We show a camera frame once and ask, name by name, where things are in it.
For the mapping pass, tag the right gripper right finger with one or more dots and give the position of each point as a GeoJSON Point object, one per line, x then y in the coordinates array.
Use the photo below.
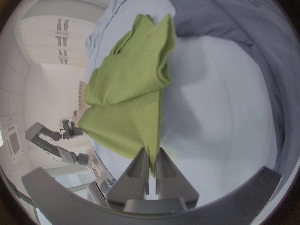
{"type": "Point", "coordinates": [173, 181]}

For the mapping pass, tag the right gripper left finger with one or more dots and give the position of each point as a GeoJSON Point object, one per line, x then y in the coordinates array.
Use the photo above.
{"type": "Point", "coordinates": [131, 181]}

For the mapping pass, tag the green shorts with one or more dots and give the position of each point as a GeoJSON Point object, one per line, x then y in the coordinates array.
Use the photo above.
{"type": "Point", "coordinates": [131, 90]}

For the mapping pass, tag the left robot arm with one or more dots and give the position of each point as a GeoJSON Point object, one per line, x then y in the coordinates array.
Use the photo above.
{"type": "Point", "coordinates": [35, 132]}

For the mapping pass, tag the round woven basket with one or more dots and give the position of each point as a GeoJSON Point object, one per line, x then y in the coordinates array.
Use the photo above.
{"type": "Point", "coordinates": [82, 95]}

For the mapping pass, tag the dark blue garment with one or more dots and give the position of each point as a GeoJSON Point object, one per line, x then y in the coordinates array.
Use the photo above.
{"type": "Point", "coordinates": [222, 13]}

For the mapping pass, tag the window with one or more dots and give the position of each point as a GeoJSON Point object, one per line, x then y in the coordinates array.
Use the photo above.
{"type": "Point", "coordinates": [70, 179]}

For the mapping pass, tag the white cassette air conditioner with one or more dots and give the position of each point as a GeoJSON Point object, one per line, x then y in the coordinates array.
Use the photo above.
{"type": "Point", "coordinates": [14, 140]}

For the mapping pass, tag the pale blue quilt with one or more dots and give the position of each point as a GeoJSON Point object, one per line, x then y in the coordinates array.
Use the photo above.
{"type": "Point", "coordinates": [103, 24]}

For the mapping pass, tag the white wardrobe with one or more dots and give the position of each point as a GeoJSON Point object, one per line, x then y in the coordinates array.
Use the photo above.
{"type": "Point", "coordinates": [42, 39]}

